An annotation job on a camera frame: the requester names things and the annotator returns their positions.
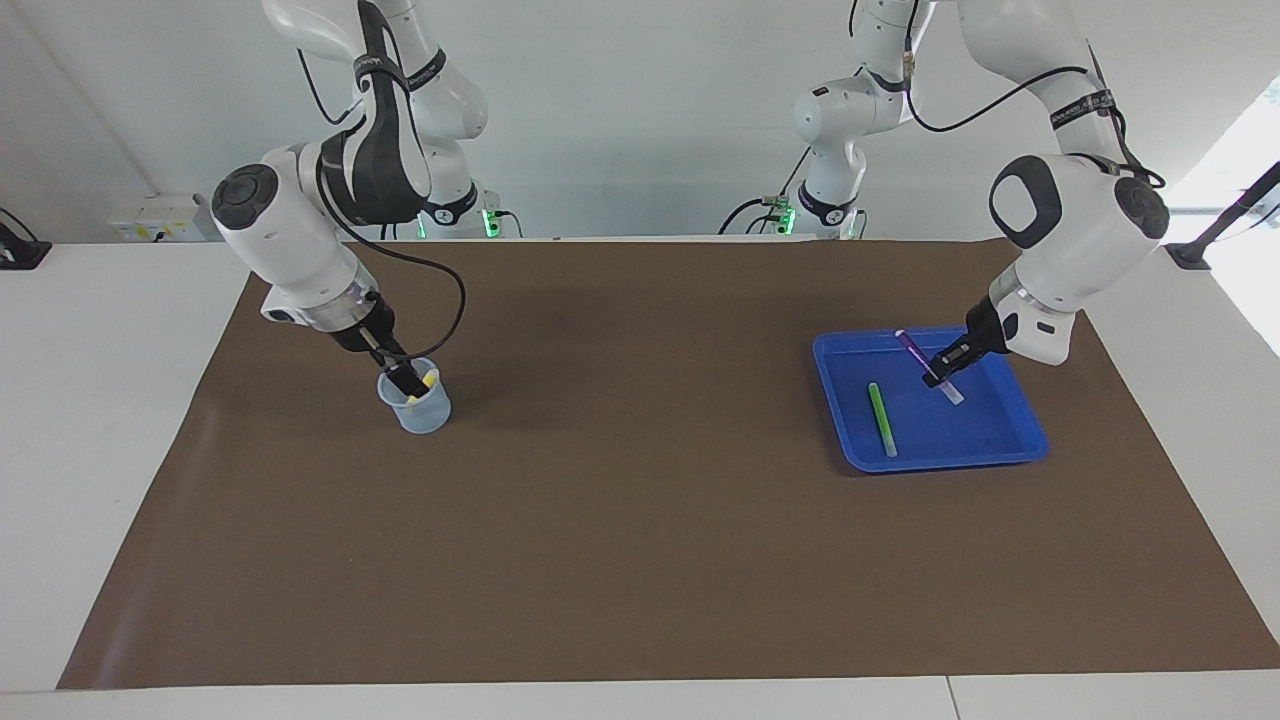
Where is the purple marker pen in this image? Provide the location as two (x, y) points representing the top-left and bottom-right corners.
(894, 329), (966, 406)

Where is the green marker pen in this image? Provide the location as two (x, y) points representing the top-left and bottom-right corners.
(867, 382), (899, 459)

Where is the blue plastic tray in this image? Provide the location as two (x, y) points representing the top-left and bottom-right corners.
(812, 326), (1051, 474)

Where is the translucent plastic cup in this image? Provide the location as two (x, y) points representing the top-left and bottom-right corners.
(377, 357), (453, 436)

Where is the black stand with pole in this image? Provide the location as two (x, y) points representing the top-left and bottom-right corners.
(1165, 160), (1280, 271)

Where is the brown table mat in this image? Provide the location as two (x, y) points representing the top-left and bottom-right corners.
(57, 238), (1280, 691)

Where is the black table clamp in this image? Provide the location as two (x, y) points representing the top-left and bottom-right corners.
(0, 208), (53, 271)

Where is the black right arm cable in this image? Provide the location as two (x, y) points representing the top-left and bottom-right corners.
(297, 50), (468, 366)

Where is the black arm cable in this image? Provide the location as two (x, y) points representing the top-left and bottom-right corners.
(297, 50), (468, 366)
(850, 0), (1166, 191)

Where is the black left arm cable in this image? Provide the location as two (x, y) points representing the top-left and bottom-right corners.
(850, 0), (1166, 191)

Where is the white wall outlet box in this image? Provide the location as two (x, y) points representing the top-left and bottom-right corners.
(108, 194), (217, 243)

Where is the black base cable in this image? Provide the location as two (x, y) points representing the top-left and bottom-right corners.
(718, 150), (813, 236)

